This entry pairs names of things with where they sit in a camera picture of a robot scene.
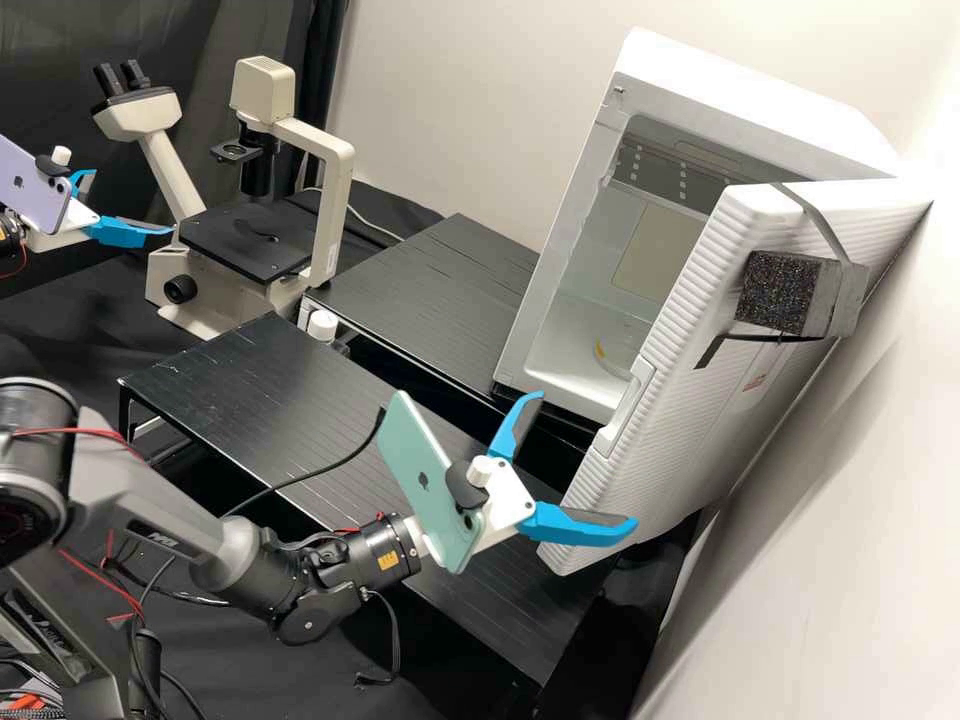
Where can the white-capped bottle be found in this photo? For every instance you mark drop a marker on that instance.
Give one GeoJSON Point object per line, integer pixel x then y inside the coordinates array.
{"type": "Point", "coordinates": [324, 324]}

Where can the incubator door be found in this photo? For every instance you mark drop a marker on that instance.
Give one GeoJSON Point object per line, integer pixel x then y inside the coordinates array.
{"type": "Point", "coordinates": [712, 420]}

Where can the left wrist camera phone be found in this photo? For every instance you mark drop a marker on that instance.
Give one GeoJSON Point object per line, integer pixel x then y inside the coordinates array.
{"type": "Point", "coordinates": [34, 187]}

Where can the right wrist camera phone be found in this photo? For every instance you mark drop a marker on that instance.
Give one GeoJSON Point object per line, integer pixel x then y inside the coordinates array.
{"type": "Point", "coordinates": [420, 465]}

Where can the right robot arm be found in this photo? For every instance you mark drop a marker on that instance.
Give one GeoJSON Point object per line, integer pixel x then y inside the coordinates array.
{"type": "Point", "coordinates": [150, 510]}

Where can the cream microscope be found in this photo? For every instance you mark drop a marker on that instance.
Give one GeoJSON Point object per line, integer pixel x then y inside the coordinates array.
{"type": "Point", "coordinates": [225, 292]}

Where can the petri dish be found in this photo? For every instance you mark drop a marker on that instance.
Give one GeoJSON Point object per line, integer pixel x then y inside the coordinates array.
{"type": "Point", "coordinates": [616, 361]}

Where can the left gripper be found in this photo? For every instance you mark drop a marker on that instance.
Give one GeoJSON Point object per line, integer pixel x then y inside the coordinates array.
{"type": "Point", "coordinates": [75, 220]}

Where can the white incubator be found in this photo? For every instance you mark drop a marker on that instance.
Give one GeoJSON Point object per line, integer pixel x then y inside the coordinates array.
{"type": "Point", "coordinates": [750, 97]}

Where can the black platform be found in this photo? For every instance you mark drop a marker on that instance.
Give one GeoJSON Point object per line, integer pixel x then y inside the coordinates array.
{"type": "Point", "coordinates": [435, 300]}
{"type": "Point", "coordinates": [300, 405]}

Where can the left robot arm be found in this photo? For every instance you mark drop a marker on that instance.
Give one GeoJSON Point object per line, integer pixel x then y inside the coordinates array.
{"type": "Point", "coordinates": [9, 234]}

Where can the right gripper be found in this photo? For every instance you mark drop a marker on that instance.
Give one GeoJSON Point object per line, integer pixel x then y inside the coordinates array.
{"type": "Point", "coordinates": [508, 506]}

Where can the wrist camera phone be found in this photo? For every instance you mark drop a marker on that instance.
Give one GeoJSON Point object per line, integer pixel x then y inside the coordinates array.
{"type": "Point", "coordinates": [420, 465]}
{"type": "Point", "coordinates": [34, 187]}

